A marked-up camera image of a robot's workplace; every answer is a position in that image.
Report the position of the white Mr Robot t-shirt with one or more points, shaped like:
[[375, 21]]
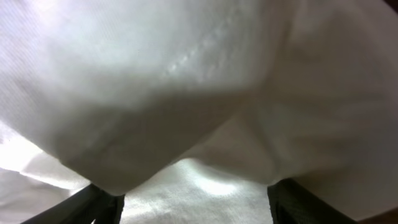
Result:
[[191, 109]]

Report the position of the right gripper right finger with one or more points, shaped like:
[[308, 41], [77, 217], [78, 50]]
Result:
[[290, 203]]

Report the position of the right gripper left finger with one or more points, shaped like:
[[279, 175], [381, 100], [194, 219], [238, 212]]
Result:
[[90, 205]]

